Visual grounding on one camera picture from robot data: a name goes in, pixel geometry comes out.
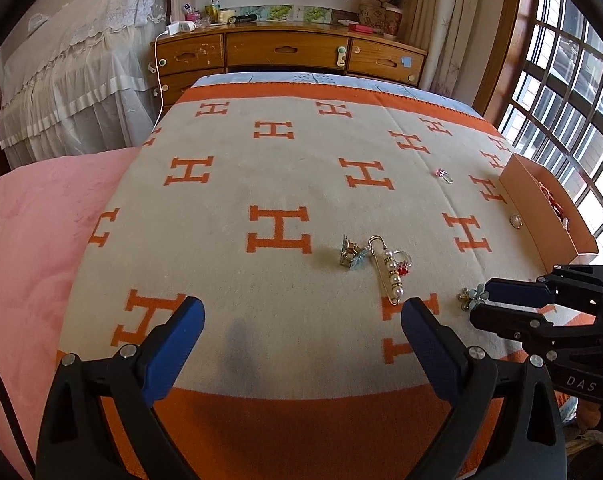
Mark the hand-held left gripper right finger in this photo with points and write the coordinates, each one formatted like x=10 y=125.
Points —
x=434 y=350

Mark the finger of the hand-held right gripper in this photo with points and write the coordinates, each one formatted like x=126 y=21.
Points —
x=511 y=322
x=519 y=292

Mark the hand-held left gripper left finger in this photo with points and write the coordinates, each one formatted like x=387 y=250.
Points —
x=174 y=350

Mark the teal flower earring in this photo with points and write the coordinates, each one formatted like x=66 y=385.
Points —
x=474 y=297

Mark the pink cardboard box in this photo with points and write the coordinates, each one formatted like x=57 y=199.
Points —
x=536 y=210

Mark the pearl safety pin brooch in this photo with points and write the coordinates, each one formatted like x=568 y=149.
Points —
x=392 y=275

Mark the blue and gold flower earring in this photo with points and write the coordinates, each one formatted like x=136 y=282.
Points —
x=354 y=256

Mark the pink quilt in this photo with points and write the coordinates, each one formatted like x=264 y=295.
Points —
x=41 y=240

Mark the orange and beige patterned blanket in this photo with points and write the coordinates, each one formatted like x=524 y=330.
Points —
x=281 y=185

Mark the barred window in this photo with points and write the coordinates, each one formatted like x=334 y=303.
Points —
x=566 y=85

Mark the beige curtain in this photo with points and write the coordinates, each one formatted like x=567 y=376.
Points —
x=451 y=35

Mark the light blue bed sheet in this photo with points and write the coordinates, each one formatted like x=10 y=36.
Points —
x=331 y=80

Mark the white lace furniture cover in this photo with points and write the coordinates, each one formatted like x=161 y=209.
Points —
x=76 y=70

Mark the teal drawer safety lock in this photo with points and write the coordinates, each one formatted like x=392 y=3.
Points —
x=340 y=55

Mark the small floral jar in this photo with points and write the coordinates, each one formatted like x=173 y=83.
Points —
x=393 y=22

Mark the red box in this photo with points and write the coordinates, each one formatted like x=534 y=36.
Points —
x=361 y=27

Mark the wooden desk with drawers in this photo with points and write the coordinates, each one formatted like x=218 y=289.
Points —
x=291 y=52

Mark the white power adapter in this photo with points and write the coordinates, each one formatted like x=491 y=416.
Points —
x=180 y=26

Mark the desk pen holder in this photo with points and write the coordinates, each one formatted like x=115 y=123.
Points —
x=192 y=16

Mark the black flashlight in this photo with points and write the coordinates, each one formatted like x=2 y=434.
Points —
x=244 y=18

